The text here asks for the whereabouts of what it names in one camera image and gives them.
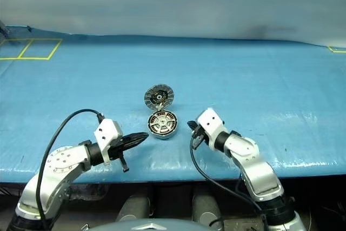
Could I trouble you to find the grey rounded cylinder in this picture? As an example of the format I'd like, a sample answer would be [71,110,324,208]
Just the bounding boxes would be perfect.
[115,195,151,222]
[192,194,224,228]

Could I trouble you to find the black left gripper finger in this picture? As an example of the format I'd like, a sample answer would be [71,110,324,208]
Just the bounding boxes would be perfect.
[121,132,150,144]
[121,136,149,153]

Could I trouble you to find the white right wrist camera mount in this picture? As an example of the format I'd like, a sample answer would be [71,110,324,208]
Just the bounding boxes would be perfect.
[195,108,228,151]

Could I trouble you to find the yellow tape corner marking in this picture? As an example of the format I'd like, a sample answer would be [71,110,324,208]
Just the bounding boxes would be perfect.
[328,45,346,54]

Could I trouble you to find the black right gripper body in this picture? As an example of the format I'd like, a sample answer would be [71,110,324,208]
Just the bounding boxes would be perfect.
[192,123,211,146]

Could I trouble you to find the yellow tape double square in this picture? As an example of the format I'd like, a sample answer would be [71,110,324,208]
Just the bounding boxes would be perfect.
[0,38,63,61]

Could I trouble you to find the round motor cover circuit board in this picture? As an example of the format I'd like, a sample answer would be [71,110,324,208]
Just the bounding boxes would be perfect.
[143,83,175,110]

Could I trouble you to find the silver motor housing copper windings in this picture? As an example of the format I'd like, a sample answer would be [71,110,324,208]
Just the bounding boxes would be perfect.
[147,109,179,141]

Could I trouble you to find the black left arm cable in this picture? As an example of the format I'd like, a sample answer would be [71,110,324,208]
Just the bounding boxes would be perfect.
[35,109,105,223]

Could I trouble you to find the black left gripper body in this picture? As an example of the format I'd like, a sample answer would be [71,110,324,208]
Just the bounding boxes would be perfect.
[108,135,129,173]

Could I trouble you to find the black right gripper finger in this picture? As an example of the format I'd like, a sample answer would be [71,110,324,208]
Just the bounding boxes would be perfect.
[191,133,204,150]
[187,120,200,134]

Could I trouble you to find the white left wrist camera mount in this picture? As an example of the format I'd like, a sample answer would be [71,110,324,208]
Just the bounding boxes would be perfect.
[93,118,124,166]

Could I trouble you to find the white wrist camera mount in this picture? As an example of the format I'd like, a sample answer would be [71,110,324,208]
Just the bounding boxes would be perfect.
[195,108,228,151]
[93,118,124,166]

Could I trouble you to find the blue foam table cover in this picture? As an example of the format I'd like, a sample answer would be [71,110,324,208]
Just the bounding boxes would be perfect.
[0,24,346,185]

